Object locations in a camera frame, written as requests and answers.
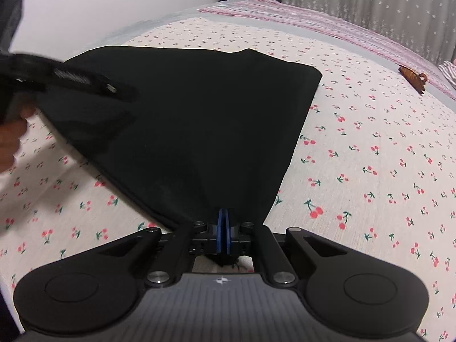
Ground cherry print white sheet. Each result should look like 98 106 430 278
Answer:
1 18 455 341

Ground person left hand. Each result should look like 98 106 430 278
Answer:
0 104 36 173

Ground brown hair claw clip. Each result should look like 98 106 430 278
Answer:
398 66 427 95

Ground striped folded cloth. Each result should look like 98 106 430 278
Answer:
438 61 456 88

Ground pink striped blanket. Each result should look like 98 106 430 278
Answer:
200 0 455 98

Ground black pants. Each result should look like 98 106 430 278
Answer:
35 45 323 268

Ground grey star curtain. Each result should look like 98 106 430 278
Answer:
282 0 455 65

